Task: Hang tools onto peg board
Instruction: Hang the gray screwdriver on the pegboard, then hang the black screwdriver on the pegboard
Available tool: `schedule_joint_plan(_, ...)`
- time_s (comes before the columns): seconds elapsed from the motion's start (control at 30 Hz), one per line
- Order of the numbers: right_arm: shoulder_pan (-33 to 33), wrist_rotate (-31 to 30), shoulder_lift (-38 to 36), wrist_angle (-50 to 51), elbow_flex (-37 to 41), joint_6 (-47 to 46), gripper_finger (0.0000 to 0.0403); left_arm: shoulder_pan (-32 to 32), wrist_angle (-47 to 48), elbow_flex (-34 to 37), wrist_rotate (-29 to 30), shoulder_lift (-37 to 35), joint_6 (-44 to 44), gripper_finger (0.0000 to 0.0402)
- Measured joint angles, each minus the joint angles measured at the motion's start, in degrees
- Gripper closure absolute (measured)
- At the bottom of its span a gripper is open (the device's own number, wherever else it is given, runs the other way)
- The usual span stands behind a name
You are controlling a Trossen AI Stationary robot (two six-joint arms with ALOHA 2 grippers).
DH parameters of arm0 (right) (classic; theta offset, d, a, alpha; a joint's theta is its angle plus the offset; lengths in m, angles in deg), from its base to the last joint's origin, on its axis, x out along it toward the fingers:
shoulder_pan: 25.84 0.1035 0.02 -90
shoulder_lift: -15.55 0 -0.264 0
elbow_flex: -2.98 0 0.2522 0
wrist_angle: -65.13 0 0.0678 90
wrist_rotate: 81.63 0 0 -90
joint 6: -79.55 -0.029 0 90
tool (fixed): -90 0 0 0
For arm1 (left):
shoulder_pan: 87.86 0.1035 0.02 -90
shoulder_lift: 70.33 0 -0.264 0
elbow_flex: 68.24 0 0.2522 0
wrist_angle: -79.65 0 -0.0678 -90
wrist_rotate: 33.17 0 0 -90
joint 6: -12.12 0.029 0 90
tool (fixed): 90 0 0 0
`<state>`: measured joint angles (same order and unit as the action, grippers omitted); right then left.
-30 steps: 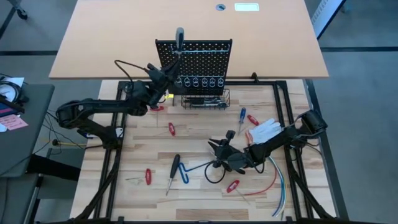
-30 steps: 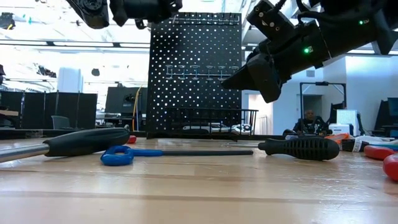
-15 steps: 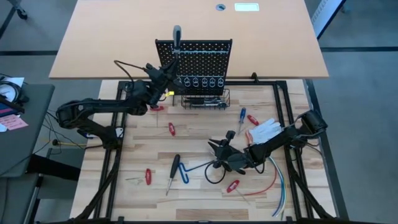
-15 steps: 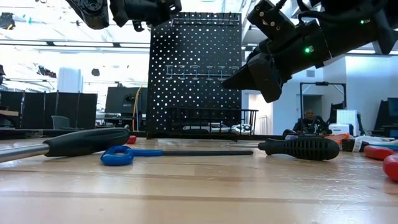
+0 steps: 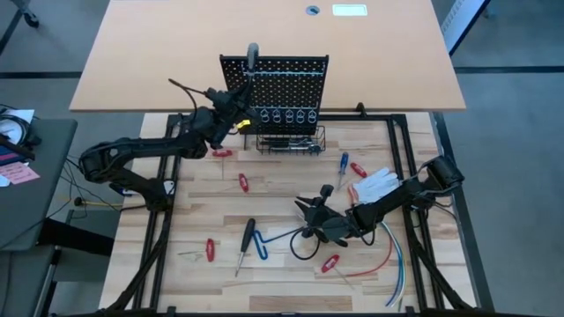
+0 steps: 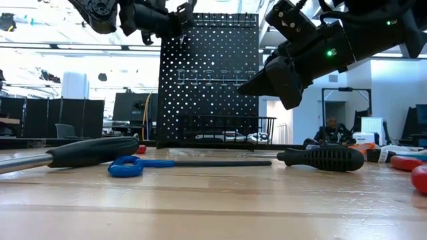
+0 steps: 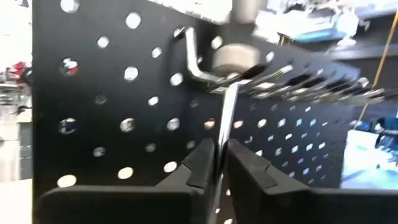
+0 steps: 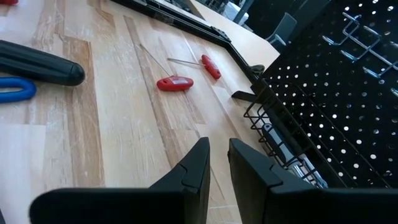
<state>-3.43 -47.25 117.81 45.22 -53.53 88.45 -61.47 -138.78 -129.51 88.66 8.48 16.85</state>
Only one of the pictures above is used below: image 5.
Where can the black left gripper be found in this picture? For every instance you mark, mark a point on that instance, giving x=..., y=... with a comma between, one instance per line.
x=224, y=121

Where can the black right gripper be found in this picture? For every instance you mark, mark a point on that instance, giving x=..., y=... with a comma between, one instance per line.
x=332, y=226

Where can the large black screwdriver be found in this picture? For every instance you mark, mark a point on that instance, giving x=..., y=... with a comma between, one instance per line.
x=248, y=233

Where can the blue screwdriver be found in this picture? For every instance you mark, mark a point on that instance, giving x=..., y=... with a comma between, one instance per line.
x=343, y=162

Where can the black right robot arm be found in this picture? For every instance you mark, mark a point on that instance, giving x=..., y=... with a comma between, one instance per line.
x=396, y=198

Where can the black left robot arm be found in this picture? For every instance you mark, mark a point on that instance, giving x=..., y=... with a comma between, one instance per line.
x=145, y=147

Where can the yellow tape tag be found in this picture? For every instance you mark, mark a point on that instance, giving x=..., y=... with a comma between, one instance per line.
x=243, y=124

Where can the black metal pegboard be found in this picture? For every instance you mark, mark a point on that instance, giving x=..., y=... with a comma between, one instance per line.
x=291, y=90

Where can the silver ratchet wrench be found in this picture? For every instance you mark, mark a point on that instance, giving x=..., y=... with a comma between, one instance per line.
x=315, y=147

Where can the white work glove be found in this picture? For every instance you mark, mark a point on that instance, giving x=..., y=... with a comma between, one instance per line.
x=376, y=187

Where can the light wooden desk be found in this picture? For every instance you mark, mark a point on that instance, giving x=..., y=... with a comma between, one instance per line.
x=154, y=53

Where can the black desk clamp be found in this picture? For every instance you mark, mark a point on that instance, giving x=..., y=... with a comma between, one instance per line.
x=361, y=109

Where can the white desk plate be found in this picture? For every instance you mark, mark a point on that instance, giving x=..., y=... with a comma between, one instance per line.
x=350, y=10

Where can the black box under side table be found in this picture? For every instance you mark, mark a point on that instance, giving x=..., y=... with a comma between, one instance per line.
x=75, y=238

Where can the white paper sheet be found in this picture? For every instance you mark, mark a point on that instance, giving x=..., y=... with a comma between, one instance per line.
x=22, y=115

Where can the white perforated panel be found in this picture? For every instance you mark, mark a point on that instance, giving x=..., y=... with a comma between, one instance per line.
x=462, y=19

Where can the black chair base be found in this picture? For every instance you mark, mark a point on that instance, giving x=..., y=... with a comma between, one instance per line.
x=31, y=18

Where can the grey side table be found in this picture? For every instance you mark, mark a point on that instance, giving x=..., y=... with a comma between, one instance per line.
x=35, y=207

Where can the pink paper sheet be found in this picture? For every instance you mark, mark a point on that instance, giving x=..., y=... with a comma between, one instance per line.
x=20, y=173

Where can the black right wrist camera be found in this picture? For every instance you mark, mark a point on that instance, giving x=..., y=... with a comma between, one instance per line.
x=326, y=191

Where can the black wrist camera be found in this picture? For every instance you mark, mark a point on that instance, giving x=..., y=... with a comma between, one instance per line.
x=326, y=191
x=218, y=97

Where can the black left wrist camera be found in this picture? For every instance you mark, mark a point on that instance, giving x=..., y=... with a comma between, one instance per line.
x=218, y=97

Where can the black aluminium rig frame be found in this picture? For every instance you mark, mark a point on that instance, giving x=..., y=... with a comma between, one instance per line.
x=198, y=118

